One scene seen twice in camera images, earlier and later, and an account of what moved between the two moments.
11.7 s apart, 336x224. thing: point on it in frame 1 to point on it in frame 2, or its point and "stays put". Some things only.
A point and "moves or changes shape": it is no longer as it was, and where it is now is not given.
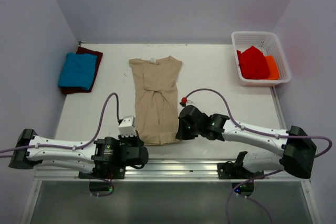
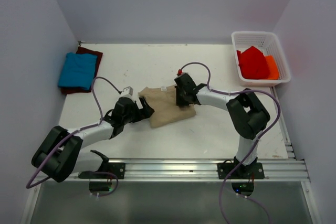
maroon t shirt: x=67 y=91 stays put
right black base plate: x=228 y=170 stays put
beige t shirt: x=156 y=105 moves or changes shape
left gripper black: x=136 y=139 to x=142 y=114
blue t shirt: x=79 y=71 stays put
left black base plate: x=105 y=172 stays put
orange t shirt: x=274 y=73 stays put
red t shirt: x=253 y=64 stays put
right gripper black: x=181 y=134 to x=179 y=102
